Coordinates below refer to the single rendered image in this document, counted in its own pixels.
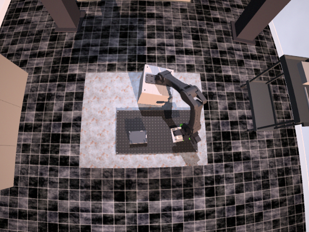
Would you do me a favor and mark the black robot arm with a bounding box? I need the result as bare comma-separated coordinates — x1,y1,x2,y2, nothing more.
145,70,207,144

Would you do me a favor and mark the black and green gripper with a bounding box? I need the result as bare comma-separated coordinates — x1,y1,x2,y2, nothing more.
180,123,190,141

